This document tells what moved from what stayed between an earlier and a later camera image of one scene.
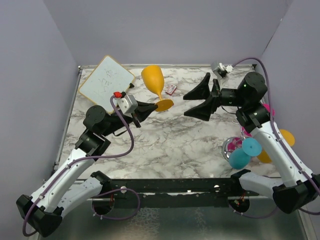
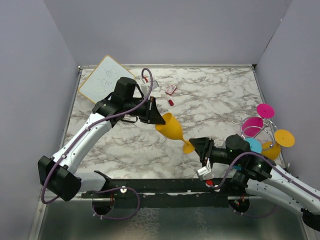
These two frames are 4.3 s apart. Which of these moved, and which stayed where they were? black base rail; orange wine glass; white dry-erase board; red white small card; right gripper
Moved: orange wine glass; right gripper
Stayed: white dry-erase board; red white small card; black base rail
